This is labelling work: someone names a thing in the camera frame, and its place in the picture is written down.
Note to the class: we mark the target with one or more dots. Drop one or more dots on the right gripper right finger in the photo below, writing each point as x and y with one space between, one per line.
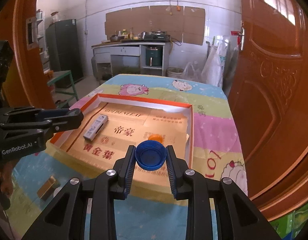
187 184

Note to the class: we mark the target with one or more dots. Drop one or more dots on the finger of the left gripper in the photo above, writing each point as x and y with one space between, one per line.
31 113
40 128

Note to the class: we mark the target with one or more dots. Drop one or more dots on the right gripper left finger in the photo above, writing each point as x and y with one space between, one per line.
113 184

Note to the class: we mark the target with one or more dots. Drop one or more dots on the white cartoon printed box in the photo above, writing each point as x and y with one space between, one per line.
96 127

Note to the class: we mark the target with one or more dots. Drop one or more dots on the blue bottle cap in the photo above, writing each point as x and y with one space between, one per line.
150 155

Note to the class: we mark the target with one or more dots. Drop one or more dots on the plain orange bottle cap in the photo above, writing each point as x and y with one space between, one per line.
156 137

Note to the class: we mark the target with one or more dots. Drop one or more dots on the gold rectangular box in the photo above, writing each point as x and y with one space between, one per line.
46 190

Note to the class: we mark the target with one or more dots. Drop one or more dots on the white bottle cap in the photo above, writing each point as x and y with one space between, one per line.
56 191

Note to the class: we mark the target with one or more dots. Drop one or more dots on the person left hand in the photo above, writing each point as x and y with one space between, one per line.
6 185

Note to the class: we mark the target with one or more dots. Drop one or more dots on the colourful cartoon tablecloth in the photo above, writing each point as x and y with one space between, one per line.
150 211

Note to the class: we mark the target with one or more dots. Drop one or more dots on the green metal table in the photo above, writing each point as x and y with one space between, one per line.
64 84

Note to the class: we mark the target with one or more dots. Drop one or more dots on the metal storage shelf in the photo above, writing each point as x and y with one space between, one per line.
41 37

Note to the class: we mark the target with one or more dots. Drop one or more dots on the dark refrigerator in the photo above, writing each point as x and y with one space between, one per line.
63 48

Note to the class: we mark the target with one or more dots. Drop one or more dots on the green and blue carton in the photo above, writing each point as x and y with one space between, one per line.
290 225

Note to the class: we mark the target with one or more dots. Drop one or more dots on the white bucket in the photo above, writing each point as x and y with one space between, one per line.
174 72

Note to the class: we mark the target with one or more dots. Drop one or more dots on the white plastic sacks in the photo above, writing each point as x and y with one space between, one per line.
219 68

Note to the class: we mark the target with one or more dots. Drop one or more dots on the white kitchen counter cabinet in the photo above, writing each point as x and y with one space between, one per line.
116 58

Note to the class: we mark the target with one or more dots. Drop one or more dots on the brown wooden door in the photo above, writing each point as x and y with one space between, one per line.
269 104

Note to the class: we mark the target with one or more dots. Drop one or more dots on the dark green air fryer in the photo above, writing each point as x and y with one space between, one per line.
154 56

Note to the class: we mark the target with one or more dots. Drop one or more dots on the black gas stove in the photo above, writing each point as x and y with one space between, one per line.
157 36

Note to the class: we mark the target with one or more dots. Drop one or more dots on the cardboard wall sheets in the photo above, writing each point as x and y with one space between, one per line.
186 24

